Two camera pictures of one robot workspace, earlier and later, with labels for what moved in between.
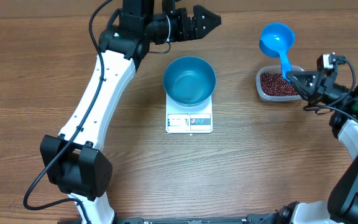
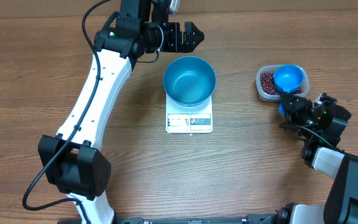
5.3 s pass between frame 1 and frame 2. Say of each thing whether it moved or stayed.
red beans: stayed
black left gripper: moved
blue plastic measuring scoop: moved
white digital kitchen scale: stayed
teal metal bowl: stayed
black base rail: stayed
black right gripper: moved
